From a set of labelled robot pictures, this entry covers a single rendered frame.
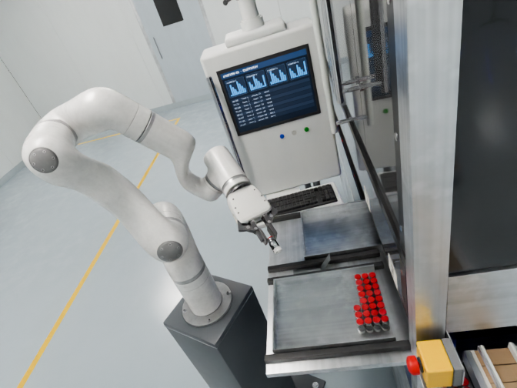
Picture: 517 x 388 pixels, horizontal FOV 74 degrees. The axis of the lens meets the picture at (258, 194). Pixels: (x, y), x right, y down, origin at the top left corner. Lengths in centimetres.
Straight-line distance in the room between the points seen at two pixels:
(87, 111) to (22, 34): 660
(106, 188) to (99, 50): 599
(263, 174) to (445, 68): 131
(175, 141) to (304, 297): 65
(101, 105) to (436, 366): 94
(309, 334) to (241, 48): 111
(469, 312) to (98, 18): 648
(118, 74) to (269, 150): 542
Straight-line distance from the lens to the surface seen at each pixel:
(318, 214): 147
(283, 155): 170
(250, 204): 93
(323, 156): 174
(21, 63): 769
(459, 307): 88
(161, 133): 91
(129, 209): 99
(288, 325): 114
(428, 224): 67
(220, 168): 99
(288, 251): 135
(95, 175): 94
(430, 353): 90
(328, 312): 115
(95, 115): 90
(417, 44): 51
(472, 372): 102
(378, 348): 105
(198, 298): 121
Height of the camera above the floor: 182
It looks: 33 degrees down
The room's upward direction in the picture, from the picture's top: 19 degrees counter-clockwise
